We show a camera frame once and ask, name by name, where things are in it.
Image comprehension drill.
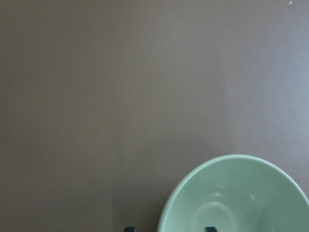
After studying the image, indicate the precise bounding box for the mint green bowl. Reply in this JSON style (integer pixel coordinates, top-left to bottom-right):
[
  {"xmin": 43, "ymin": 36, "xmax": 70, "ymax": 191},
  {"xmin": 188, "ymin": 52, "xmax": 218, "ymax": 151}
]
[{"xmin": 157, "ymin": 155, "xmax": 309, "ymax": 232}]

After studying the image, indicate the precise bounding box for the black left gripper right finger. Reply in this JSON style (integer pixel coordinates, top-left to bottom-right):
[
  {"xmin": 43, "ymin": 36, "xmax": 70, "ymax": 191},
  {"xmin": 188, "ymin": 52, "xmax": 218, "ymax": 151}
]
[{"xmin": 205, "ymin": 227, "xmax": 217, "ymax": 232}]

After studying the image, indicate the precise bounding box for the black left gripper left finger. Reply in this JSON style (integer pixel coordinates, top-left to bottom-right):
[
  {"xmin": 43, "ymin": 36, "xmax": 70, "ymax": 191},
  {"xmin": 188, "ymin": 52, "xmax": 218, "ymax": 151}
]
[{"xmin": 124, "ymin": 227, "xmax": 137, "ymax": 232}]

